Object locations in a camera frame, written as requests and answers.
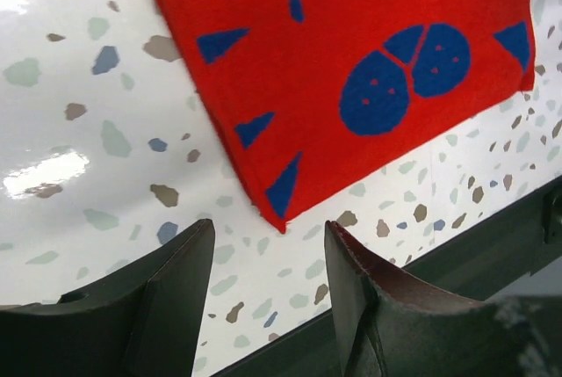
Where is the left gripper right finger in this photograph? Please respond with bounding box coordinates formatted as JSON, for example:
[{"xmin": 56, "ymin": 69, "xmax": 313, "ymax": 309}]
[{"xmin": 324, "ymin": 221, "xmax": 561, "ymax": 376}]

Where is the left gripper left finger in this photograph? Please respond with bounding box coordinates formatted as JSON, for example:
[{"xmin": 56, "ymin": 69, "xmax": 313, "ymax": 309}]
[{"xmin": 1, "ymin": 219, "xmax": 215, "ymax": 376}]

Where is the colourful striped towel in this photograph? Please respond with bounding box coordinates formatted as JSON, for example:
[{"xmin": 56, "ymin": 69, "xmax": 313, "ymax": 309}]
[{"xmin": 156, "ymin": 0, "xmax": 535, "ymax": 230}]

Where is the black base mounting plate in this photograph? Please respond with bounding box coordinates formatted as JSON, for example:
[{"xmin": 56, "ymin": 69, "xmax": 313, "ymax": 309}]
[{"xmin": 219, "ymin": 178, "xmax": 561, "ymax": 376}]

